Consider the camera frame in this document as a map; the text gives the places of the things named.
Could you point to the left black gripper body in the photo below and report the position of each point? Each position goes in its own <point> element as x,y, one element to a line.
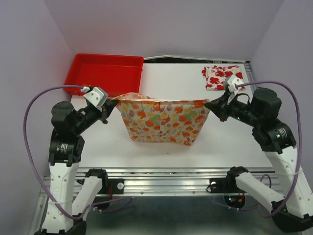
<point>87,116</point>

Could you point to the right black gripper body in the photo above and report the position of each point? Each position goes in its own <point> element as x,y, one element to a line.
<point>242,111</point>

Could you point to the red poppy print skirt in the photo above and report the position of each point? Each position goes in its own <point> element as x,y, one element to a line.
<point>216,75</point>

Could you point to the orange floral print skirt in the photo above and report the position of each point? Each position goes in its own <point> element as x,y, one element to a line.
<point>155,120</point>

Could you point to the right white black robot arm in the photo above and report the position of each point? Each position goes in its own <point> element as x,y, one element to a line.
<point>292,210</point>

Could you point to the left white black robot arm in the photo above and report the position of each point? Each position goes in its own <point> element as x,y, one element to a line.
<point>66,214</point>

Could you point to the red plastic tray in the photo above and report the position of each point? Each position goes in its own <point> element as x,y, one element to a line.
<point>115,74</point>

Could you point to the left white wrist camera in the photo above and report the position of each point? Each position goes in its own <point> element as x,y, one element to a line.
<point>96,96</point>

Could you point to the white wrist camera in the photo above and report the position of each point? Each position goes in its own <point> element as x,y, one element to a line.
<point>96,96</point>
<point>231,85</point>

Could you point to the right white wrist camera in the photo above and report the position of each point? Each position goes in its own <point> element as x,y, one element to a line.
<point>231,85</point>

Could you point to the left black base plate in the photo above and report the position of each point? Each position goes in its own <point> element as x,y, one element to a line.
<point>115,186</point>

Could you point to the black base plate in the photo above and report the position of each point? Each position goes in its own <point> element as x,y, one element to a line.
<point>223,185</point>
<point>115,186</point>

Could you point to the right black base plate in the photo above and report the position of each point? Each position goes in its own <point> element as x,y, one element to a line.
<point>223,185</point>

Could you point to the aluminium frame rails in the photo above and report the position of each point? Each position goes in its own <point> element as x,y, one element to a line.
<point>168,168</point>

